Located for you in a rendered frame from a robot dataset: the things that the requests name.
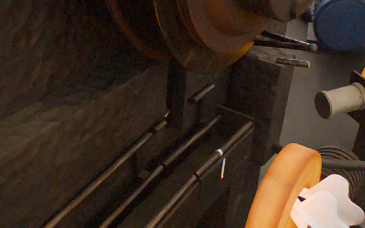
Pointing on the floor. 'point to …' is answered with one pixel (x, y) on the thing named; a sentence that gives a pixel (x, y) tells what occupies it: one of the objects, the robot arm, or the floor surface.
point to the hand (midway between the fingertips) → (286, 196)
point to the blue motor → (341, 25)
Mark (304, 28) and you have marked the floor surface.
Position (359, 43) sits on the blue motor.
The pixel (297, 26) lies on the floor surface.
